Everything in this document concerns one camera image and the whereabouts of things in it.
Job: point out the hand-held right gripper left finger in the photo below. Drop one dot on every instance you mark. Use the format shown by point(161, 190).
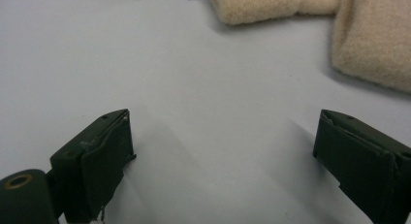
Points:
point(97, 159)

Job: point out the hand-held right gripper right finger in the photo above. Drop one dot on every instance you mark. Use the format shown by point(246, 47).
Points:
point(362, 159)

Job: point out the beige fleece glove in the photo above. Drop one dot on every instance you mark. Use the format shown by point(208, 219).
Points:
point(374, 36)
point(258, 6)

